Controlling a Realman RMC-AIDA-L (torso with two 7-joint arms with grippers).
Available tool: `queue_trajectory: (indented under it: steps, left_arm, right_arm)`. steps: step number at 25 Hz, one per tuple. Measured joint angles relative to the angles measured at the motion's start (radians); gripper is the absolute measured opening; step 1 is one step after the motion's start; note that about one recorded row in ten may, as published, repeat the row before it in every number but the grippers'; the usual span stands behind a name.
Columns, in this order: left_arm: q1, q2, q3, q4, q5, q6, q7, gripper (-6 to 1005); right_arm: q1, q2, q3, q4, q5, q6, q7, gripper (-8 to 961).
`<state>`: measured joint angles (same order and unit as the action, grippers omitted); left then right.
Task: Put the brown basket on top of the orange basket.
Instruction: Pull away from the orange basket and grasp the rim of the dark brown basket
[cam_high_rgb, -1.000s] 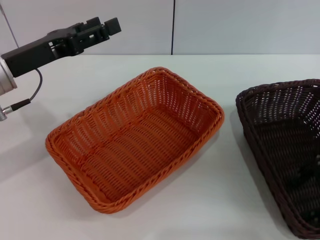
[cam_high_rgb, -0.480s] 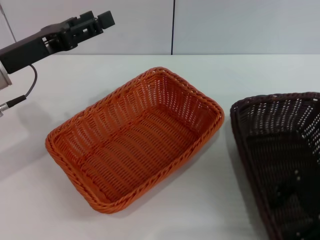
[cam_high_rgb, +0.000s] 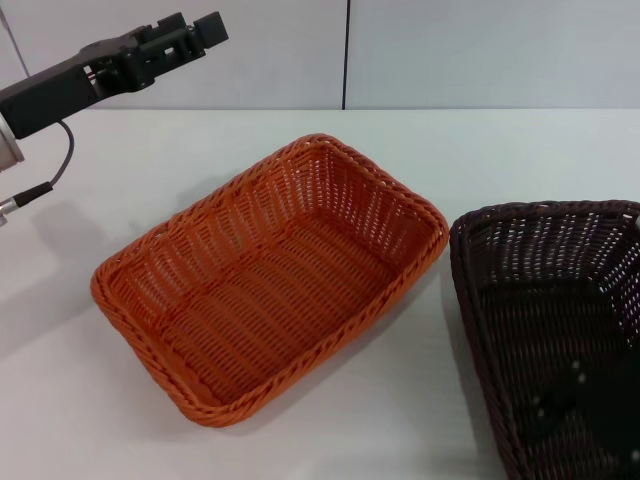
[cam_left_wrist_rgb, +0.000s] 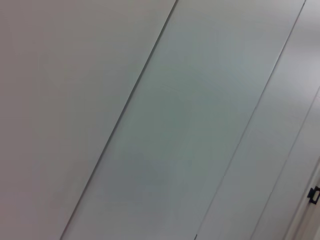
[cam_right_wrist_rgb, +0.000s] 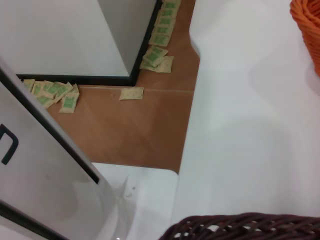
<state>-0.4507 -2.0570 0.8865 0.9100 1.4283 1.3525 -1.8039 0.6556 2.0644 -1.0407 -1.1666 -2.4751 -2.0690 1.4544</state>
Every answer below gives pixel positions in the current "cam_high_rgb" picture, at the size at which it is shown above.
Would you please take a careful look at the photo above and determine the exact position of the dark brown woven plastic basket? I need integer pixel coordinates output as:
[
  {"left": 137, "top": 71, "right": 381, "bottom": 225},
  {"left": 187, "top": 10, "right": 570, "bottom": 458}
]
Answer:
[{"left": 448, "top": 199, "right": 640, "bottom": 480}]

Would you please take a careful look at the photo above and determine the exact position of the grey left gripper cable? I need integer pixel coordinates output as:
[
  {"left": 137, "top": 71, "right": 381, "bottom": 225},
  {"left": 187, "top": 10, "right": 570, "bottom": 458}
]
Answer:
[{"left": 12, "top": 118, "right": 77, "bottom": 207}]

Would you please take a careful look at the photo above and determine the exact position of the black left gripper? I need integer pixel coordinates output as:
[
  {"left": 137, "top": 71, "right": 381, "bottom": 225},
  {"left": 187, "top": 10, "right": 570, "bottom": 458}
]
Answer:
[{"left": 0, "top": 13, "right": 193, "bottom": 141}]

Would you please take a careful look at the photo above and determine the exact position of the orange woven plastic basket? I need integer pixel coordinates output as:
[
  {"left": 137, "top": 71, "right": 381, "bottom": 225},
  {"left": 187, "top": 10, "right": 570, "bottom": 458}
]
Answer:
[{"left": 89, "top": 132, "right": 450, "bottom": 428}]

